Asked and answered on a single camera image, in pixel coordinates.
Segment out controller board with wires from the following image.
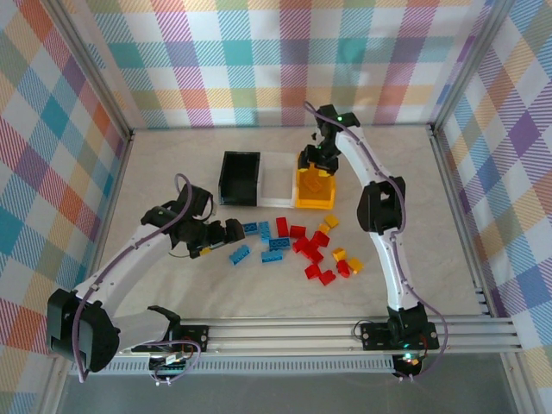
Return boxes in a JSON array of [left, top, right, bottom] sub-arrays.
[[394, 351, 426, 375], [148, 349, 195, 379]]

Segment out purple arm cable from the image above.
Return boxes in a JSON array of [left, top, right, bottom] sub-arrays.
[[73, 172, 203, 386], [304, 101, 449, 384]]

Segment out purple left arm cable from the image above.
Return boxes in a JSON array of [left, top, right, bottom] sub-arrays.
[[73, 172, 203, 386]]

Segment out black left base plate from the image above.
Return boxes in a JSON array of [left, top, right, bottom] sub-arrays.
[[179, 323, 210, 353]]

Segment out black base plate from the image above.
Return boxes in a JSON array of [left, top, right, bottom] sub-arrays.
[[179, 323, 210, 353], [360, 321, 441, 351]]

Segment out aluminium side rail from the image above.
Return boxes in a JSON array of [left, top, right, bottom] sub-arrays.
[[426, 124, 525, 346], [38, 129, 137, 414]]

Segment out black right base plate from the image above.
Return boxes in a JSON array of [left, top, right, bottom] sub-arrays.
[[360, 321, 441, 351]]

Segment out aluminium frame post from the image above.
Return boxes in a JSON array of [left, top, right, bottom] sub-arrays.
[[47, 0, 135, 141], [429, 0, 518, 137]]

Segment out left controller board with wires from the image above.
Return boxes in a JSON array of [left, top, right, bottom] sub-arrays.
[[148, 349, 195, 379]]

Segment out black plastic container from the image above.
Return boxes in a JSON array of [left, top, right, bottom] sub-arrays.
[[217, 150, 262, 206]]

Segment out yellow plastic container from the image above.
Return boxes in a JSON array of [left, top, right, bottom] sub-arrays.
[[292, 150, 338, 211]]

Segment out grey slotted cable duct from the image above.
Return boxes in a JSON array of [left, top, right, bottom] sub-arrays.
[[68, 359, 400, 377]]

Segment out white clear plastic container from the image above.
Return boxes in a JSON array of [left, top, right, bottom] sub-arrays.
[[257, 151, 299, 209]]

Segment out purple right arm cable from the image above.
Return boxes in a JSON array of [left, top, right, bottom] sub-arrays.
[[304, 101, 449, 384]]

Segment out right controller board with wires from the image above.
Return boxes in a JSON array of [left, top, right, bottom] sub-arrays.
[[394, 351, 426, 375]]

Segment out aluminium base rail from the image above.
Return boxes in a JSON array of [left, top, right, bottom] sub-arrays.
[[47, 313, 521, 360]]

